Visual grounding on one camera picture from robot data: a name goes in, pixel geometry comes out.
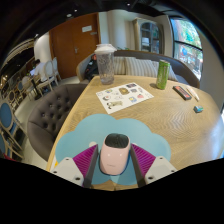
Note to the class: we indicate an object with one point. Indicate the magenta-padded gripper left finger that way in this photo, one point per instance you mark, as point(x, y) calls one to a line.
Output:
point(75, 166)

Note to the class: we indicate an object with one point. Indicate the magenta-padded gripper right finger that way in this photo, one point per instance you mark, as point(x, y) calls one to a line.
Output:
point(153, 165)

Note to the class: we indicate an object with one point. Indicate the pink computer mouse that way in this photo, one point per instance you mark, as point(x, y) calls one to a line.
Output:
point(115, 156)

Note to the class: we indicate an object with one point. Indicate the blue cloud-shaped mouse pad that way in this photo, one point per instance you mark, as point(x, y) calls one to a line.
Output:
point(100, 128)

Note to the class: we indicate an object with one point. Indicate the grey tufted armchair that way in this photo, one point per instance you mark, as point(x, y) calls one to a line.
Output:
point(50, 116)

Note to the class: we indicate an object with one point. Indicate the small green blue pack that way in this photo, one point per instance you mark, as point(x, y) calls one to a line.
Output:
point(198, 109)

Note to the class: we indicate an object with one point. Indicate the white sticker sheet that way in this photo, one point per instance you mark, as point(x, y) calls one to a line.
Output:
point(123, 96)

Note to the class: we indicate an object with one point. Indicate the black box with orange print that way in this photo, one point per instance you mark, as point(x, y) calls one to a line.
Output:
point(182, 92)

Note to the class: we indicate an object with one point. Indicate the group of blue chairs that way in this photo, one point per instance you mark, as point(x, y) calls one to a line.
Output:
point(6, 116)

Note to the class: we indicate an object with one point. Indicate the green drink can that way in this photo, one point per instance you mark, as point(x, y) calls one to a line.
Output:
point(163, 75)

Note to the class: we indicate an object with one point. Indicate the striped cushion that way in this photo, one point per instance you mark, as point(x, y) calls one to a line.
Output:
point(140, 67)
point(120, 65)
point(172, 74)

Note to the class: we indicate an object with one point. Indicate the curved grey sofa bench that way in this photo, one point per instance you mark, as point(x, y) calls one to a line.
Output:
point(183, 71)

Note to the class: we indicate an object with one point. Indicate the black backpack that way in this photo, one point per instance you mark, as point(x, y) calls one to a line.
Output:
point(91, 68)

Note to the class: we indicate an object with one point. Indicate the clear tumbler with lid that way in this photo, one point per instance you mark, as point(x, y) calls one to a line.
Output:
point(105, 66)

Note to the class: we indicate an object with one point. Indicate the person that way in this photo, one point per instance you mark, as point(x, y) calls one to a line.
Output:
point(39, 68)

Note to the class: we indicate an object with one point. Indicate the large window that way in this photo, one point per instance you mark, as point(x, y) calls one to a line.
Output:
point(187, 46)

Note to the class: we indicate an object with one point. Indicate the brown wooden door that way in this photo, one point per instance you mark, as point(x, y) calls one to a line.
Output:
point(71, 43)

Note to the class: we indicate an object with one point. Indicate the glass-door cabinet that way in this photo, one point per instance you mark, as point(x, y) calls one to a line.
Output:
point(149, 36)

